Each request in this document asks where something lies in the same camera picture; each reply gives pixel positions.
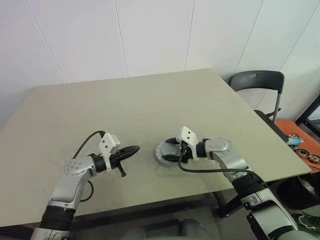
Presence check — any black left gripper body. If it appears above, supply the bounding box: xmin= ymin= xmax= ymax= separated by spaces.
xmin=109 ymin=146 xmax=127 ymax=179

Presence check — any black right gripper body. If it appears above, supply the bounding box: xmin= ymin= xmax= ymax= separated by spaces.
xmin=177 ymin=140 xmax=195 ymax=164

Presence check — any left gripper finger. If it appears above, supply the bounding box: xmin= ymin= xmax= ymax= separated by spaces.
xmin=118 ymin=149 xmax=141 ymax=161
xmin=119 ymin=144 xmax=141 ymax=156

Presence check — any dark grey rounded shape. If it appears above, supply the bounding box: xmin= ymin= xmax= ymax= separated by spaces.
xmin=181 ymin=218 xmax=210 ymax=240

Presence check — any orange stool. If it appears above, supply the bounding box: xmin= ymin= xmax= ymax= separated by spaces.
xmin=274 ymin=119 xmax=320 ymax=174

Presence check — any black folding chair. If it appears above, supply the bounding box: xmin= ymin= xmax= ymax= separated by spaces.
xmin=228 ymin=70 xmax=289 ymax=142

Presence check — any blue cylindrical part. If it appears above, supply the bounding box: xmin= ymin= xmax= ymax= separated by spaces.
xmin=286 ymin=133 xmax=304 ymax=147

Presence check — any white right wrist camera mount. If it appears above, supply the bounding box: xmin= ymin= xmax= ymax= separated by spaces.
xmin=175 ymin=125 xmax=200 ymax=162

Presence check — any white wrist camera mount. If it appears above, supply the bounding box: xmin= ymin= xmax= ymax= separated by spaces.
xmin=175 ymin=125 xmax=200 ymax=162
xmin=97 ymin=132 xmax=122 ymax=174

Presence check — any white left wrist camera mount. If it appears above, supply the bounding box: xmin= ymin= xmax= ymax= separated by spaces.
xmin=97 ymin=132 xmax=122 ymax=174

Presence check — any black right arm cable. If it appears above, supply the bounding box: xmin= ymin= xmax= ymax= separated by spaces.
xmin=178 ymin=142 xmax=255 ymax=174

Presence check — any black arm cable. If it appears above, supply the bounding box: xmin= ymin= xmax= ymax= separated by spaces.
xmin=71 ymin=129 xmax=106 ymax=203
xmin=178 ymin=142 xmax=255 ymax=174

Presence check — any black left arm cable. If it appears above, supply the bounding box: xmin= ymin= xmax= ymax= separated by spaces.
xmin=71 ymin=129 xmax=106 ymax=203

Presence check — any black table frame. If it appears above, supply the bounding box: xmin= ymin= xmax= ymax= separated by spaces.
xmin=69 ymin=191 xmax=242 ymax=219

